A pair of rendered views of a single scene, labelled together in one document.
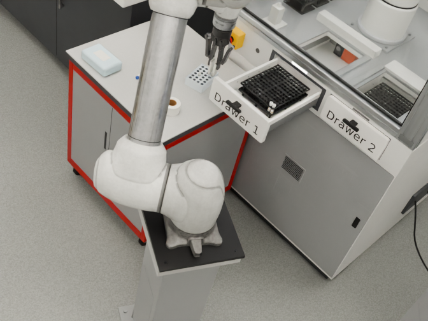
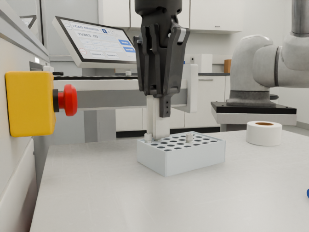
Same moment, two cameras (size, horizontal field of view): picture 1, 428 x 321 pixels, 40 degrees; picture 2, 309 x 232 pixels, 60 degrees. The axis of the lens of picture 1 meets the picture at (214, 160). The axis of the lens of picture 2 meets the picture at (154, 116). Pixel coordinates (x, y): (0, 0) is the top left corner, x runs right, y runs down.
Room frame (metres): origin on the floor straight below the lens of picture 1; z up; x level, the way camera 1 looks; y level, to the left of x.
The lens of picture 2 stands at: (2.31, 0.36, 0.91)
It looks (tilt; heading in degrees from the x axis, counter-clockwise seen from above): 9 degrees down; 217
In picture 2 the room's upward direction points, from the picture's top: straight up
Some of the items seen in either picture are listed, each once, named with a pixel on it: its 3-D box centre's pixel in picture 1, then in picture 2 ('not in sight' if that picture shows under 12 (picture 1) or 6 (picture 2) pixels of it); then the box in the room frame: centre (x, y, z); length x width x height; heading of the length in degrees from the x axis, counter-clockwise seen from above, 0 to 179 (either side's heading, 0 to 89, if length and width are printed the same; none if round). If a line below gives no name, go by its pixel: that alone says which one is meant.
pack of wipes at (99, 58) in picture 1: (101, 59); not in sight; (1.87, 0.55, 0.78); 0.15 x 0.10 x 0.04; 58
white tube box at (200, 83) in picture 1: (201, 78); (180, 150); (1.93, 0.14, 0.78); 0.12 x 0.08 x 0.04; 160
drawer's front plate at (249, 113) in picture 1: (239, 109); (170, 85); (1.70, -0.04, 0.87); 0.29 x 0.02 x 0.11; 55
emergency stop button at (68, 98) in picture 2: not in sight; (65, 100); (2.11, 0.08, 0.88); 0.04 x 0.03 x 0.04; 55
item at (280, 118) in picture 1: (274, 92); (91, 91); (1.87, -0.16, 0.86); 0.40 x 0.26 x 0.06; 145
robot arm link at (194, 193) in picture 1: (195, 192); (253, 63); (1.18, 0.03, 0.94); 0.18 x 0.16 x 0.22; 94
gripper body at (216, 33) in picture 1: (221, 35); (158, 18); (1.95, 0.10, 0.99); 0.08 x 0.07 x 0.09; 70
